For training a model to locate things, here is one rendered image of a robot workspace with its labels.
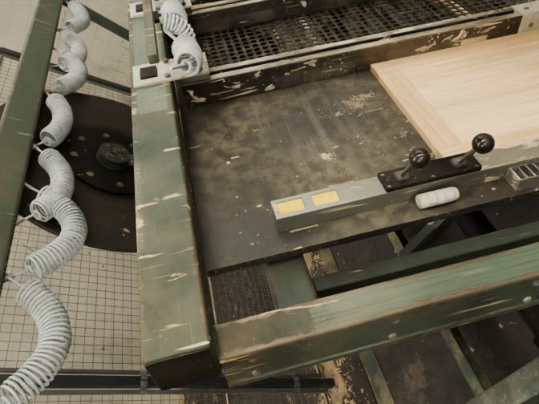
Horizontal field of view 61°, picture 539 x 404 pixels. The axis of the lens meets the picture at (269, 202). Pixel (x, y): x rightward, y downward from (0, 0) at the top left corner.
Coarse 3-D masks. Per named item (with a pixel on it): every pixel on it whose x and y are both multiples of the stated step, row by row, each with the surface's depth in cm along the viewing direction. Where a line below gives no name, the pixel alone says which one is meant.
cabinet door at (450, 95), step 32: (384, 64) 124; (416, 64) 122; (448, 64) 122; (480, 64) 120; (512, 64) 119; (416, 96) 112; (448, 96) 112; (480, 96) 111; (512, 96) 109; (416, 128) 106; (448, 128) 103; (480, 128) 102; (512, 128) 101
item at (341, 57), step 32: (192, 32) 110; (384, 32) 125; (416, 32) 125; (448, 32) 123; (480, 32) 126; (512, 32) 128; (160, 64) 117; (256, 64) 121; (288, 64) 119; (320, 64) 121; (352, 64) 123; (192, 96) 119; (224, 96) 121
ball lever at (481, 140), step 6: (474, 138) 80; (480, 138) 79; (486, 138) 79; (492, 138) 79; (474, 144) 80; (480, 144) 79; (486, 144) 79; (492, 144) 79; (474, 150) 81; (480, 150) 80; (486, 150) 79; (462, 156) 88; (468, 156) 86; (450, 162) 91; (456, 162) 90; (462, 162) 89
